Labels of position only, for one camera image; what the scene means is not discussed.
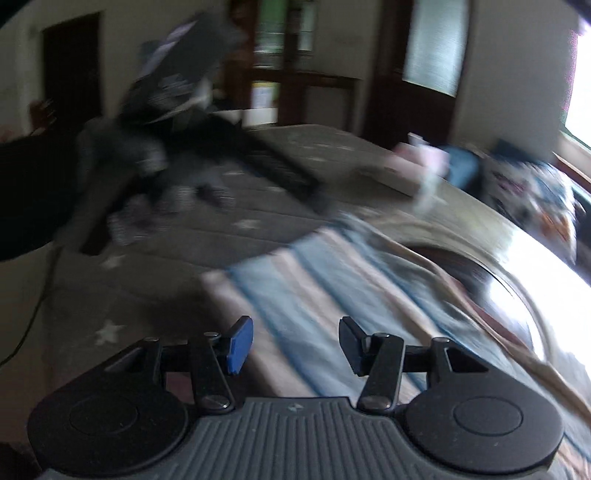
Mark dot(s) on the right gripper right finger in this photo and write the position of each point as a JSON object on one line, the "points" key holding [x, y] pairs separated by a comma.
{"points": [[457, 415]]}

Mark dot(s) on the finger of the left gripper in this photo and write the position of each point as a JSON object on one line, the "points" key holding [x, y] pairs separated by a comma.
{"points": [[232, 141], [141, 205]]}

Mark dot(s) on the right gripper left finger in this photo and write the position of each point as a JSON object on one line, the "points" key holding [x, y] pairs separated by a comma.
{"points": [[134, 409]]}

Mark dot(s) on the blue striped knit garment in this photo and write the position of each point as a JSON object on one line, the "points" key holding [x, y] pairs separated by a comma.
{"points": [[297, 294]]}

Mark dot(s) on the dark wooden cabinet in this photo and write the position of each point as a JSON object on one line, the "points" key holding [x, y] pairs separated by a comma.
{"points": [[307, 60]]}

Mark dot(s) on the dark round turntable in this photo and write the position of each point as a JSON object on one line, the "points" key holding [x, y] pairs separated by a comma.
{"points": [[485, 288]]}

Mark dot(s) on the tissue box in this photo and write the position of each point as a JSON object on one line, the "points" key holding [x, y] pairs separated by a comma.
{"points": [[415, 168]]}

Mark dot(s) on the dark wooden door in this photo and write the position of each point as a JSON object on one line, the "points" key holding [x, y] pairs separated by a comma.
{"points": [[420, 55]]}

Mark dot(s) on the butterfly print pillow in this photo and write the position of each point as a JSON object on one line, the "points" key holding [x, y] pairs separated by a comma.
{"points": [[551, 223]]}

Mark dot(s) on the blue bench sofa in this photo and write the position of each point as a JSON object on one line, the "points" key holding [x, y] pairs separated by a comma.
{"points": [[510, 169]]}

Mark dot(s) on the window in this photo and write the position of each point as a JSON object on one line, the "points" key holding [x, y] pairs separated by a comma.
{"points": [[576, 119]]}

